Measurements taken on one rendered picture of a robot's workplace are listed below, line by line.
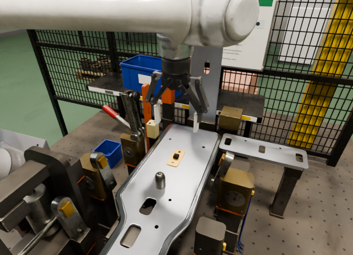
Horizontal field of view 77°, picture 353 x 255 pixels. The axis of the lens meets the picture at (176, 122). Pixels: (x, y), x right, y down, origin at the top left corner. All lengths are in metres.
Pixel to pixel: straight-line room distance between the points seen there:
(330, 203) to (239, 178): 0.62
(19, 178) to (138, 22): 0.36
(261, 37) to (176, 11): 0.76
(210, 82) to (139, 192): 0.48
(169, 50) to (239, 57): 0.62
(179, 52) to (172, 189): 0.38
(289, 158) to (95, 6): 0.72
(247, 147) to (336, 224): 0.49
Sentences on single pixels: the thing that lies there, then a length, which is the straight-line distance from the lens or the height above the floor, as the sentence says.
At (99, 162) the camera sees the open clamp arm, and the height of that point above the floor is 1.09.
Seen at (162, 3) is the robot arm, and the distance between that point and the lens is 0.37.
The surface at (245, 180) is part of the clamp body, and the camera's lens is 0.66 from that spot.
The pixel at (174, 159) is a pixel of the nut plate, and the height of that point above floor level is 1.00.
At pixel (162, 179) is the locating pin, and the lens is 0.65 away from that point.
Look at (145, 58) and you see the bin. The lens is 1.26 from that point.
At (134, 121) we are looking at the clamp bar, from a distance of 0.73.
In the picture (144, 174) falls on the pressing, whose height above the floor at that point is 1.00.
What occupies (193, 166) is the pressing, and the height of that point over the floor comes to 1.00.
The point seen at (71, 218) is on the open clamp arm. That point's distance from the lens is 0.60.
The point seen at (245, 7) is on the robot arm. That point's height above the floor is 1.47.
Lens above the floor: 1.51
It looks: 33 degrees down
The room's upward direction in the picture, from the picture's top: straight up
